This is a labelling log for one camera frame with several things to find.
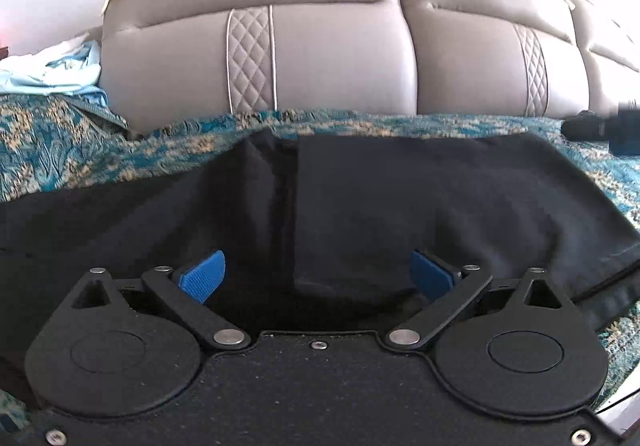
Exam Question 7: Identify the light blue cloth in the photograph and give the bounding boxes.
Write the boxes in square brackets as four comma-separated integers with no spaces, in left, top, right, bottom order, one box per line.
[0,40,109,109]

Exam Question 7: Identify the black pants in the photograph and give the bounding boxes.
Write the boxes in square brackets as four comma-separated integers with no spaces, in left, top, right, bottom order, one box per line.
[0,127,640,377]

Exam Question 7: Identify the beige padded headboard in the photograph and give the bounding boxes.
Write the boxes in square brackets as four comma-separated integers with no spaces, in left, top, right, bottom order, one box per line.
[100,0,640,137]

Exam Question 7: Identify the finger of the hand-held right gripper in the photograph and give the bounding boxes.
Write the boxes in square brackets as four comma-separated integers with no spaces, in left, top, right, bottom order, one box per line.
[561,110,609,140]

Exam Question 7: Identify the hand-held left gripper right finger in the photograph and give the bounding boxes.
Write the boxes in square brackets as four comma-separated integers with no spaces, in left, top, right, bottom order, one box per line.
[387,249,566,352]

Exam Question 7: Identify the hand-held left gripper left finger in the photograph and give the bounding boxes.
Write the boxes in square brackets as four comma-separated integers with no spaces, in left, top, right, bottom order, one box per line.
[72,250,251,352]

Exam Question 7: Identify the teal gold patterned blanket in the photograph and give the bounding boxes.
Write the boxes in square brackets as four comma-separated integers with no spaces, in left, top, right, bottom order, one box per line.
[0,92,640,427]

